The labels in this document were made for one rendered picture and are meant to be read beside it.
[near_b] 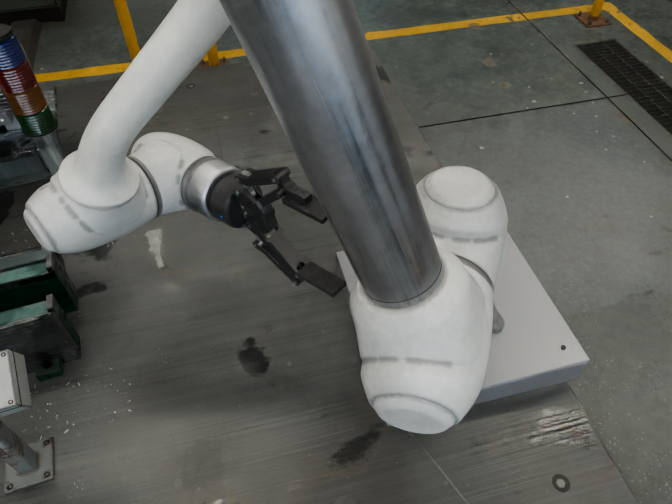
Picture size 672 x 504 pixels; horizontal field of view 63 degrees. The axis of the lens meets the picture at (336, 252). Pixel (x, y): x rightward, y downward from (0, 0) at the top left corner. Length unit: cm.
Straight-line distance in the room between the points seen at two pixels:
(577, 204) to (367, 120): 216
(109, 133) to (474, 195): 48
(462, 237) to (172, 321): 57
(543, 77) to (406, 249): 287
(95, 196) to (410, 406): 48
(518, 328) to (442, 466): 27
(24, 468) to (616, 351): 180
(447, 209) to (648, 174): 219
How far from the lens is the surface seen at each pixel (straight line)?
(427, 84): 317
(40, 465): 101
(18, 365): 80
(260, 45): 46
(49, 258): 107
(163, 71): 70
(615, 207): 266
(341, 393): 95
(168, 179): 86
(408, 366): 66
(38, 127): 116
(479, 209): 78
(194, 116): 153
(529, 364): 96
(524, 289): 105
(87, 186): 78
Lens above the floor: 165
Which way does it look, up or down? 49 degrees down
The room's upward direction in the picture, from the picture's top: straight up
